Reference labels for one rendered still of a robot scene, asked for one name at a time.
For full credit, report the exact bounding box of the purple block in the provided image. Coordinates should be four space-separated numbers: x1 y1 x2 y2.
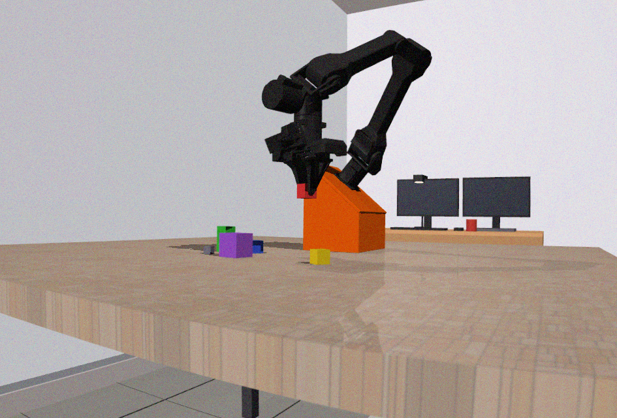
219 233 253 258

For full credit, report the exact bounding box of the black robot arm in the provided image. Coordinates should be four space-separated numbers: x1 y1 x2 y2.
262 30 432 190

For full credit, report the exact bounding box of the blue block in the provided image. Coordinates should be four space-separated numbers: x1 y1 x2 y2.
252 240 263 254

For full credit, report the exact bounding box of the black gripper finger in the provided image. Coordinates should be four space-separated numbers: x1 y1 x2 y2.
283 160 308 184
301 157 333 195

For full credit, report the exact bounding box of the yellow block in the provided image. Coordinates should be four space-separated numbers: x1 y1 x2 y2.
310 249 330 265

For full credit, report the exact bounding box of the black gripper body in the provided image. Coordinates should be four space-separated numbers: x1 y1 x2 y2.
272 115 347 162

